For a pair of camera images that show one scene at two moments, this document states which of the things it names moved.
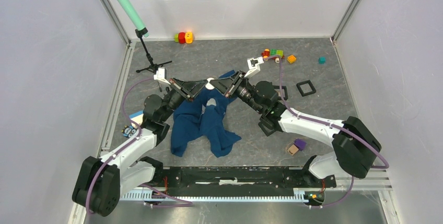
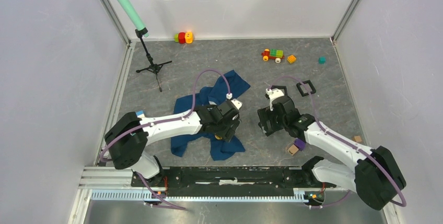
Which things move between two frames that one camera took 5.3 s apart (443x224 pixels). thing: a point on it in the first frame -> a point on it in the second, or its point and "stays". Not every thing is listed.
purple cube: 300,143 stays
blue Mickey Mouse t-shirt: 204,115 stays
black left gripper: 177,87 -> 228,133
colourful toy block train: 268,52 stays
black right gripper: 230,85 -> 265,114
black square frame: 285,88 stays
